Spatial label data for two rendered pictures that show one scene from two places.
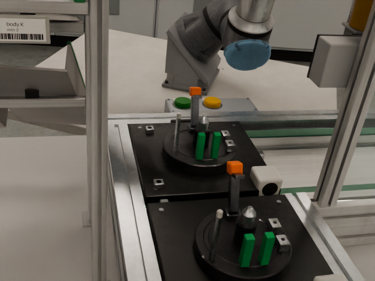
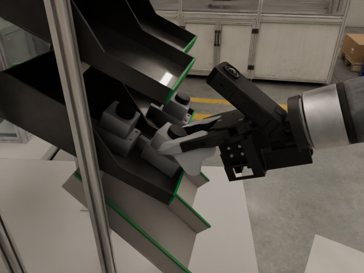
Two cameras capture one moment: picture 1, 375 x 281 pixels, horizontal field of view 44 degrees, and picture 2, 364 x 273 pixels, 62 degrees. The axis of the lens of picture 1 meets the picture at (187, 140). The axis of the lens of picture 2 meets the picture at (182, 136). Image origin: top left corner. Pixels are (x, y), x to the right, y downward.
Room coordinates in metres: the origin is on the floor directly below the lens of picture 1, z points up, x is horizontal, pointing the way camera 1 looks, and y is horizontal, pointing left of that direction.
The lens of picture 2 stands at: (0.88, -0.11, 1.50)
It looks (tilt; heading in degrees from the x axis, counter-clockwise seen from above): 31 degrees down; 110
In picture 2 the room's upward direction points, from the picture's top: straight up
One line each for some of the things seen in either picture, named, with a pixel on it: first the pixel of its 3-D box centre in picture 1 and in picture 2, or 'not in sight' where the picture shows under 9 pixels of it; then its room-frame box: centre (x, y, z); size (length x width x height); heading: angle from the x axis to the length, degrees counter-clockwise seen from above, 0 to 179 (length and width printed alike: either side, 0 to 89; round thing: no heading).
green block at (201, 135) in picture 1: (200, 146); not in sight; (0.70, -0.02, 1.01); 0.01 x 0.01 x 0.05; 16
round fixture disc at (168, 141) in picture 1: (200, 149); not in sight; (0.75, -0.02, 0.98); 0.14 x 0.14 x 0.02
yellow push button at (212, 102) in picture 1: (212, 103); not in sight; (0.98, -0.05, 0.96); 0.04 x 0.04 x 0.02
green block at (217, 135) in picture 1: (215, 145); not in sight; (0.71, -0.05, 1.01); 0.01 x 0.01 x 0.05; 16
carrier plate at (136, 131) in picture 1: (198, 157); not in sight; (0.75, -0.02, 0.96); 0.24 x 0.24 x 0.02; 16
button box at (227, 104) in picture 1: (210, 115); not in sight; (0.98, -0.05, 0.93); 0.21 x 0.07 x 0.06; 106
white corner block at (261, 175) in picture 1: (265, 181); not in sight; (0.68, -0.15, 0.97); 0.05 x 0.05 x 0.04; 16
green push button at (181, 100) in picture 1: (182, 104); not in sight; (0.96, 0.02, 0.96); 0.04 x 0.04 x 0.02
